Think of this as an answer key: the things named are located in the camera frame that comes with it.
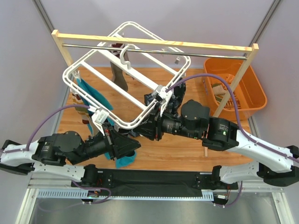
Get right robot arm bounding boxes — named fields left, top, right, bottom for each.
left=133, top=100, right=299, bottom=187

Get white plastic clip hanger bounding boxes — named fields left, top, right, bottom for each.
left=62, top=21, right=192, bottom=130

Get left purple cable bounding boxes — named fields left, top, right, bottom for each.
left=0, top=104, right=91, bottom=154

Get orange laundry basket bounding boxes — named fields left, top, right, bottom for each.
left=202, top=57, right=267, bottom=121

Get beige maroon-cuffed sock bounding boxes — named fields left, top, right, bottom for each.
left=110, top=43, right=128, bottom=92

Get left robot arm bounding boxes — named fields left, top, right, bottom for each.
left=0, top=127, right=141, bottom=187

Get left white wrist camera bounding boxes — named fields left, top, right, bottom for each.
left=88, top=106, right=109, bottom=136

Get teal towel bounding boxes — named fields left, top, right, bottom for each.
left=76, top=78, right=137, bottom=168

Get dark patterned shorts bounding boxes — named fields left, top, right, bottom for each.
left=129, top=80, right=187, bottom=138

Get wooden clothes rack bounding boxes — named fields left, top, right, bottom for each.
left=51, top=29, right=260, bottom=157

